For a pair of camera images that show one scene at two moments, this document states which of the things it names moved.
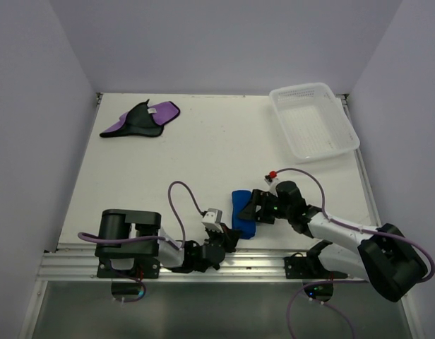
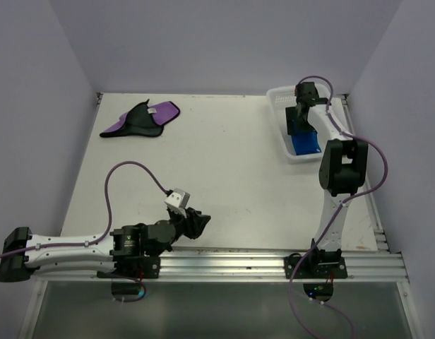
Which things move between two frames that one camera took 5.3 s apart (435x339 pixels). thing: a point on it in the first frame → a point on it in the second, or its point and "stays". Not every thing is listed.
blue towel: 240,200 → 306,143
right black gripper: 265,197 → 292,115
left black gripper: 229,236 → 195,222
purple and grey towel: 144,120 stays
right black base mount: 311,266 stays
